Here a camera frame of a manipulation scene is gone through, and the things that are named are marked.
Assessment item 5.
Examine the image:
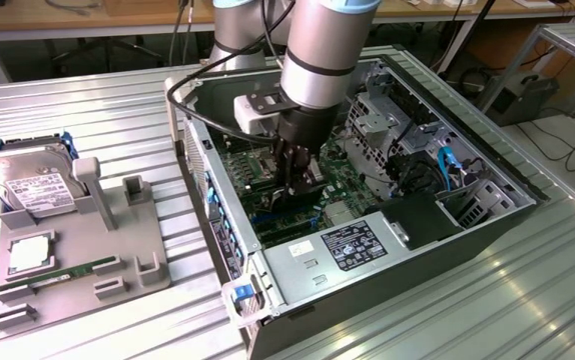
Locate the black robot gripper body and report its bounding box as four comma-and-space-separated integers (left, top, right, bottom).
275, 103, 342, 155

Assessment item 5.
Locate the black graphics card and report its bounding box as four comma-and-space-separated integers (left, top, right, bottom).
266, 185, 327, 217

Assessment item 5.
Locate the green motherboard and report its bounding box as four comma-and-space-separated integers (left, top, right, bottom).
217, 129, 385, 251

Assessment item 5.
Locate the silver chipset heatsink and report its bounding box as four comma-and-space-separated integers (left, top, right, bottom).
325, 204, 368, 222

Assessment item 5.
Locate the silver metal drive cage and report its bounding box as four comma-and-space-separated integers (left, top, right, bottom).
342, 91, 449, 151

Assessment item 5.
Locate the black plastic shroud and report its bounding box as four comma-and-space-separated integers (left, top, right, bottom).
381, 193, 465, 251

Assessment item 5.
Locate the grey power supply unit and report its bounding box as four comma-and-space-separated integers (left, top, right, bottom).
262, 211, 413, 307

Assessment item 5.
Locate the open black PC case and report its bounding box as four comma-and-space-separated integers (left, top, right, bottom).
165, 52, 553, 353

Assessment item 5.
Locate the black box device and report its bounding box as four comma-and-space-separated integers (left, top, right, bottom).
493, 74, 560, 127

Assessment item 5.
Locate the grey plastic parts rack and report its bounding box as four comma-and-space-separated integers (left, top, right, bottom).
0, 157, 174, 341

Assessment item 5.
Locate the silver hard disk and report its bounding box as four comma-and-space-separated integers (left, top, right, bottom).
0, 144, 82, 219

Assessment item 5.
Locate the long wooden desk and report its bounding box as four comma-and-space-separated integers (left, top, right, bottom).
0, 0, 575, 35

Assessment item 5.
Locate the green loose RAM stick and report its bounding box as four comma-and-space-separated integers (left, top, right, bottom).
5, 260, 122, 289

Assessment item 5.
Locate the silver CPU chip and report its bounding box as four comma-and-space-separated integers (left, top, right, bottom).
10, 238, 54, 274

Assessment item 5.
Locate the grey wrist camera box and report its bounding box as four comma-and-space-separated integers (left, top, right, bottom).
231, 91, 299, 136

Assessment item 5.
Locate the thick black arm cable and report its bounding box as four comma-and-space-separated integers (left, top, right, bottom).
166, 0, 299, 146

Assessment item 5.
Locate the blue wire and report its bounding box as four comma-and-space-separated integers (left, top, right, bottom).
437, 145, 458, 193

